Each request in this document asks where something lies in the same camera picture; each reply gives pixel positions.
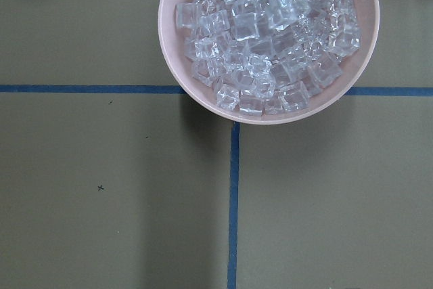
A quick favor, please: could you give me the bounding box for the pink bowl of ice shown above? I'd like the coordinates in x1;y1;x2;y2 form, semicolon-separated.
157;0;380;125

